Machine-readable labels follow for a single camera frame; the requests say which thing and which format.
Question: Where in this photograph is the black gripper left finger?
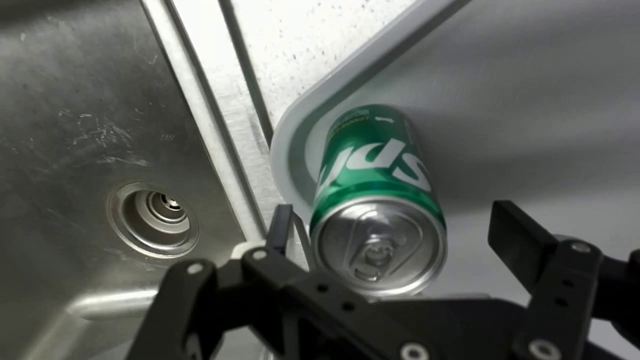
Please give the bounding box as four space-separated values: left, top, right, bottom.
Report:
126 202 416 360

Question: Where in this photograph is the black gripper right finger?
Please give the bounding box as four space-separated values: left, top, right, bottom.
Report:
485 197 640 360

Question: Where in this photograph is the green Sprite can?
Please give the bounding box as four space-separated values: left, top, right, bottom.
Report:
307 104 450 300

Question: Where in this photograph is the grey plastic tray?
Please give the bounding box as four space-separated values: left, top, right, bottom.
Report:
267 0 640 360

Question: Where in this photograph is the stainless steel double sink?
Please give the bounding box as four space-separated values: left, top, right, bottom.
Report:
0 0 276 360

